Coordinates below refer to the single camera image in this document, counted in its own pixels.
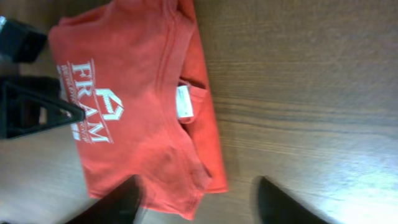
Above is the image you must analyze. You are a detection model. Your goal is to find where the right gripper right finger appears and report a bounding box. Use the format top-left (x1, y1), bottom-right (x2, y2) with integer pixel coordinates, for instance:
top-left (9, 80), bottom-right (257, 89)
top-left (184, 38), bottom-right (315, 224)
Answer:
top-left (257, 177), bottom-right (327, 224)

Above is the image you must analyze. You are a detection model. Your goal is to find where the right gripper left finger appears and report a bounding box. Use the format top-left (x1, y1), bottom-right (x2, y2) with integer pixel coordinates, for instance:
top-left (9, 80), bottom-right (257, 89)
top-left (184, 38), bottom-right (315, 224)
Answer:
top-left (66, 175), bottom-right (142, 224)

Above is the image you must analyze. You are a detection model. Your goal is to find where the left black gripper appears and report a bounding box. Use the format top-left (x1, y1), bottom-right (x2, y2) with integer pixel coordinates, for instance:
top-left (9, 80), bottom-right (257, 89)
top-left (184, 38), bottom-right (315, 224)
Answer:
top-left (1, 16), bottom-right (85, 139)

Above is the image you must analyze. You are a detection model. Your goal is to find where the red crumpled garment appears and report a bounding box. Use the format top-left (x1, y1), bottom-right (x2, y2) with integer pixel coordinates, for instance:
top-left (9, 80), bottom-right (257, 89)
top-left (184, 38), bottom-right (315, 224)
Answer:
top-left (49, 0), bottom-right (228, 220)

